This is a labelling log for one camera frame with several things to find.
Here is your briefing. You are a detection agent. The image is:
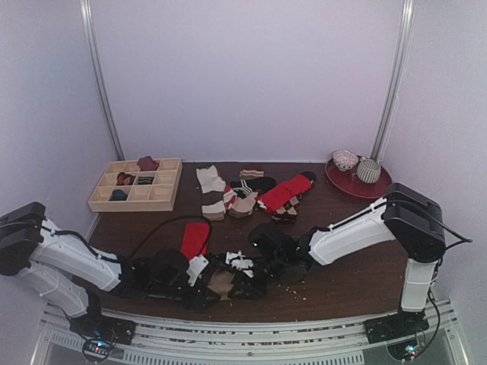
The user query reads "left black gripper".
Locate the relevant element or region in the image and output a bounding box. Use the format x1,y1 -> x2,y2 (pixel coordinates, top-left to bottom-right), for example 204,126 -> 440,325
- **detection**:
148,278 -> 220,312

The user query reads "tan brown sock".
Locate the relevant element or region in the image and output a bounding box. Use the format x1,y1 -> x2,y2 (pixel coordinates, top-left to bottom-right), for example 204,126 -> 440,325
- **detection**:
208,269 -> 235,301

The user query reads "red and beige sock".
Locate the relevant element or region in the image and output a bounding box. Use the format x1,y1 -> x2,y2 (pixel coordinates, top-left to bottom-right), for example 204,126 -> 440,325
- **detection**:
180,223 -> 210,260

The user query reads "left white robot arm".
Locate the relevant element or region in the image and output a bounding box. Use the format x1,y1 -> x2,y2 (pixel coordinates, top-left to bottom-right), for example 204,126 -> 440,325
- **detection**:
1,202 -> 221,346

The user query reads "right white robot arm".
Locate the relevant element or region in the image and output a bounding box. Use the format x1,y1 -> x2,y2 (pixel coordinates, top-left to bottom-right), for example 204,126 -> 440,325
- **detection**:
225,182 -> 446,344

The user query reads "tan sock pair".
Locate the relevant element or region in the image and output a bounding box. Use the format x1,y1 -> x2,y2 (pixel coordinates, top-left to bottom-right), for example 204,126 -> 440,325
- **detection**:
228,192 -> 258,219

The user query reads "beige brown sock pile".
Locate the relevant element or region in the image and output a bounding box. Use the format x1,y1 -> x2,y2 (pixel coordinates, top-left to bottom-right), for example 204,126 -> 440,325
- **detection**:
202,201 -> 226,221

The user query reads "argyle brown sock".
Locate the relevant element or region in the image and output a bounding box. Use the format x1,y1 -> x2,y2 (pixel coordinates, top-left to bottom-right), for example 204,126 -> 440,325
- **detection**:
271,194 -> 303,224

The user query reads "red folded sock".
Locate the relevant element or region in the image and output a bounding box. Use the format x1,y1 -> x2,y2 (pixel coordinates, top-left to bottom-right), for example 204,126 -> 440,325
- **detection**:
256,171 -> 317,213

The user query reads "red white striped sock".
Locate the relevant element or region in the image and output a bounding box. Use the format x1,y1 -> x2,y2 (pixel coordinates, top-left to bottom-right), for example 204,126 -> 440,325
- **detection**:
222,185 -> 237,211

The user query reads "black white striped sock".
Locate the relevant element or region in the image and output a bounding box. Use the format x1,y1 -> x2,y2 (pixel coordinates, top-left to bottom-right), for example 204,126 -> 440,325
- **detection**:
230,176 -> 277,198

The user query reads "beige white folded sock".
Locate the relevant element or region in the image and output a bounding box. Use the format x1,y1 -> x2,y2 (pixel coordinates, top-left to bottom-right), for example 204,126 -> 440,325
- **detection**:
196,165 -> 226,194

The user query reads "small striped folded sock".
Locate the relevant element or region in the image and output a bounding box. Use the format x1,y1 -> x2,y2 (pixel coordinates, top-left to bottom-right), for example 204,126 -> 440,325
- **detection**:
239,170 -> 265,179

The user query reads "wooden compartment tray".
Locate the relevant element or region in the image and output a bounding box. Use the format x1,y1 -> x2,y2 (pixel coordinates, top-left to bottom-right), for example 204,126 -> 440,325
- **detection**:
88,158 -> 182,213

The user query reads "black striped rolled sock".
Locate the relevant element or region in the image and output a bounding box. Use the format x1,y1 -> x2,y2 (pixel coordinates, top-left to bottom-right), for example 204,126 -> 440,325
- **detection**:
136,176 -> 154,186

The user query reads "teal rolled sock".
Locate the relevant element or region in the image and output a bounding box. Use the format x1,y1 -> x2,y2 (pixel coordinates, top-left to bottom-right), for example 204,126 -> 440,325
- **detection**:
110,189 -> 128,202

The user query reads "red black rolled sock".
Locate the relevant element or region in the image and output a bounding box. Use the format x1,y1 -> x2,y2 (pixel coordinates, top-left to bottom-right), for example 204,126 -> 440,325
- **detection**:
116,172 -> 135,186

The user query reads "maroon rolled sock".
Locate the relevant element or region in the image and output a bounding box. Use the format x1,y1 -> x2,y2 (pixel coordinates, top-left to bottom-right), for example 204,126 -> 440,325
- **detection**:
137,156 -> 160,171

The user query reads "white patterned bowl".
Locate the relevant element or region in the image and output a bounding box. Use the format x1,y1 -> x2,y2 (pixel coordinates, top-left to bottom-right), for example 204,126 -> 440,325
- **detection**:
333,150 -> 359,172

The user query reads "red round plate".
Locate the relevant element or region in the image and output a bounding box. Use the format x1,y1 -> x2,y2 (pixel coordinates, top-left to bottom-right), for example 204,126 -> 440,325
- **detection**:
325,159 -> 392,200

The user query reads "striped ceramic cup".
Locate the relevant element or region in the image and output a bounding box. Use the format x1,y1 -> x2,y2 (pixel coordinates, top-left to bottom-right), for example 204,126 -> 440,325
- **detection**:
357,157 -> 381,184

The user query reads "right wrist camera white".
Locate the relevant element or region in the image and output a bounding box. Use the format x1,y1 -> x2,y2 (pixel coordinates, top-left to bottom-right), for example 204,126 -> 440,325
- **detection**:
225,251 -> 255,278

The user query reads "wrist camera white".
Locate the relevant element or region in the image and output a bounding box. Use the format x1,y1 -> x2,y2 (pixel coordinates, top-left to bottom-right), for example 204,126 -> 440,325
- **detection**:
186,255 -> 218,287
225,251 -> 255,278

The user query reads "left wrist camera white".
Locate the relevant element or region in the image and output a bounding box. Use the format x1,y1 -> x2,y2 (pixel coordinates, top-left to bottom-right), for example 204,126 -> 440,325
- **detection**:
186,255 -> 218,287

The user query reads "left black cable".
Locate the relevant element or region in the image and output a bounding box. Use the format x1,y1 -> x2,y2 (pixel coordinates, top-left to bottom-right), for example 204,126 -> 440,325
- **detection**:
131,215 -> 213,262

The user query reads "metal base rail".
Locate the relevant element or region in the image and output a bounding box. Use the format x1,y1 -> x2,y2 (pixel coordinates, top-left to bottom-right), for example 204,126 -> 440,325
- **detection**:
32,300 -> 467,365

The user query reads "left aluminium frame post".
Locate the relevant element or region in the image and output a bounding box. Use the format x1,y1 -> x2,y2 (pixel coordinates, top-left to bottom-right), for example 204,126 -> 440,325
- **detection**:
79,0 -> 125,160

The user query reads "aluminium frame post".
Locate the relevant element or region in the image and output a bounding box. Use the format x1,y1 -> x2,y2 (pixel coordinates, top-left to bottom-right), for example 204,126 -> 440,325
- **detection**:
79,0 -> 125,160
370,0 -> 415,163

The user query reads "right aluminium frame post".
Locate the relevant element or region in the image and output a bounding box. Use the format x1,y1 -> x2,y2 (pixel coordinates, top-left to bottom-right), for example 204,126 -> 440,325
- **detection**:
370,0 -> 415,163

